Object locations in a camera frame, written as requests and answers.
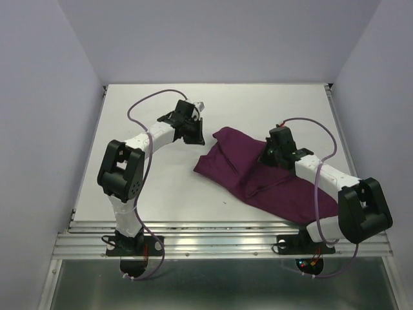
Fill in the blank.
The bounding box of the purple surgical drape cloth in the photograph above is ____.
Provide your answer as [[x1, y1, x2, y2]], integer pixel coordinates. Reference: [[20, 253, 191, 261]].
[[193, 126, 339, 225]]

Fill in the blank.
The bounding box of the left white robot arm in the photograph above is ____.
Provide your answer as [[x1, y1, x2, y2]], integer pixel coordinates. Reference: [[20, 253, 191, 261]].
[[97, 100, 205, 256]]

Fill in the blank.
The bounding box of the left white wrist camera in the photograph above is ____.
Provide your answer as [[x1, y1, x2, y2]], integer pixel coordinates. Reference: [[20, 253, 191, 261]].
[[192, 101, 205, 121]]

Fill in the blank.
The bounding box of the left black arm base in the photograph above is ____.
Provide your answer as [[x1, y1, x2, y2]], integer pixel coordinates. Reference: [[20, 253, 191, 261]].
[[101, 230, 164, 257]]

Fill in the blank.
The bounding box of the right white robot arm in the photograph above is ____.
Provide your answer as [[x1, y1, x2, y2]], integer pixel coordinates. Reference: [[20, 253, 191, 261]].
[[259, 126, 393, 252]]

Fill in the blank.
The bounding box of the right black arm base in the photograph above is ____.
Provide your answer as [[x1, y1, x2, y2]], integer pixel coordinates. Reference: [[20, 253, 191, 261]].
[[271, 230, 336, 255]]

